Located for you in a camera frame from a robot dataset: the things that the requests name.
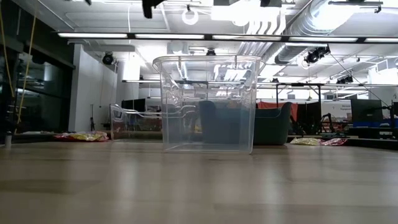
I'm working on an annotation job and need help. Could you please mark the black ceiling track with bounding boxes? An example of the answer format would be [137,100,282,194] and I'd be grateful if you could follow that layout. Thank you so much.
[328,0,384,14]

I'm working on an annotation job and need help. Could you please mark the teal plastic bin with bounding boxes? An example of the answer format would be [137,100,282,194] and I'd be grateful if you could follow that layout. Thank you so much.
[198,100,293,146]

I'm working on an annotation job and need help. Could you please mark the long linear ceiling light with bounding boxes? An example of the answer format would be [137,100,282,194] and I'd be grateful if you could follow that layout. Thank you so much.
[57,32,398,44]

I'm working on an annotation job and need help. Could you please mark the black metal frame stand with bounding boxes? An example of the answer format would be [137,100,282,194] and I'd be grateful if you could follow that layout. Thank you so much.
[275,82,324,135]

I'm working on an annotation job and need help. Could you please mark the black table frame rails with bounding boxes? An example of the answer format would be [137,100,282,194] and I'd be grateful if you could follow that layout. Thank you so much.
[12,132,57,144]
[323,136,398,151]

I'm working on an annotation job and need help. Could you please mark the yellow candy packet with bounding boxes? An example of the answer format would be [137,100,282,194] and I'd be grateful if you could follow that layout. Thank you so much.
[68,132,101,142]
[290,138,322,146]

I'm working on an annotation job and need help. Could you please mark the thin black tripod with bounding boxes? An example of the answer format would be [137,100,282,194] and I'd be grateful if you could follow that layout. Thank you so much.
[89,104,96,131]

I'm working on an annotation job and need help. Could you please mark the blue table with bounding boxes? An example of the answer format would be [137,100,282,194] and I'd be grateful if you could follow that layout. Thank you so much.
[353,120,398,129]

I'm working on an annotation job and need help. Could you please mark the white ring ceiling lamp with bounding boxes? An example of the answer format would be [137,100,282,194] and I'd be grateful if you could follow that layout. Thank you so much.
[181,8,200,26]

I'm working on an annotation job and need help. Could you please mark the yellow hanging cord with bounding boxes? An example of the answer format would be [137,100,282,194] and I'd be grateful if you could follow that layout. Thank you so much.
[0,2,16,98]
[15,9,37,131]

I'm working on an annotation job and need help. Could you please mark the tall clear plastic bin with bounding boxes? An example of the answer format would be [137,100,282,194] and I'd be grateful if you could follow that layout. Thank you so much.
[152,55,266,155]

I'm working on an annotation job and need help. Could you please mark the low clear plastic bin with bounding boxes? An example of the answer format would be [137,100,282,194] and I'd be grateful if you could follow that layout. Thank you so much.
[109,103,197,141]

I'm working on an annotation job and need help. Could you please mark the silver ceiling air duct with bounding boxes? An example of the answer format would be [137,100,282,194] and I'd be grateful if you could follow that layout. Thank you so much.
[273,0,361,65]

